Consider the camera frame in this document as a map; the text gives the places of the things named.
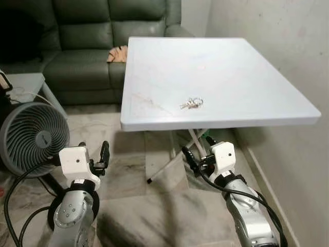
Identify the silver key bunch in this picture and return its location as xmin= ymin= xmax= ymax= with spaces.
xmin=179 ymin=97 xmax=204 ymax=110

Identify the grey round floor fan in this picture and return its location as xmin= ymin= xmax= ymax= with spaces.
xmin=0 ymin=101 xmax=101 ymax=231

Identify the white square folding table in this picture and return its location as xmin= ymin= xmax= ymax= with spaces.
xmin=120 ymin=36 xmax=322 ymax=184

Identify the grey side table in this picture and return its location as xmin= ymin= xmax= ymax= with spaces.
xmin=0 ymin=72 xmax=68 ymax=120

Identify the black and white device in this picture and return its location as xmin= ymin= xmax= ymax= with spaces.
xmin=0 ymin=70 xmax=13 ymax=103

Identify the green leather sofa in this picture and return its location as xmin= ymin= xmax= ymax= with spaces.
xmin=0 ymin=0 xmax=194 ymax=107

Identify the black cushion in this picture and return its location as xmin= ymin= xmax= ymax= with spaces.
xmin=0 ymin=9 xmax=52 ymax=65

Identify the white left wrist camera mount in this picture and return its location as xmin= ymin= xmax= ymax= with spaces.
xmin=58 ymin=146 xmax=101 ymax=189

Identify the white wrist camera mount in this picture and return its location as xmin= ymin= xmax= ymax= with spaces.
xmin=58 ymin=146 xmax=101 ymax=189
xmin=208 ymin=142 xmax=237 ymax=179

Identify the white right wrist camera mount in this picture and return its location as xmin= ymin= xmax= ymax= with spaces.
xmin=208 ymin=142 xmax=237 ymax=179

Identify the white thin cable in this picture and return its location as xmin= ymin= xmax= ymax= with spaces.
xmin=10 ymin=86 xmax=54 ymax=104

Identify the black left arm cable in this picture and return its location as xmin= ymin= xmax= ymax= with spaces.
xmin=4 ymin=158 xmax=63 ymax=247

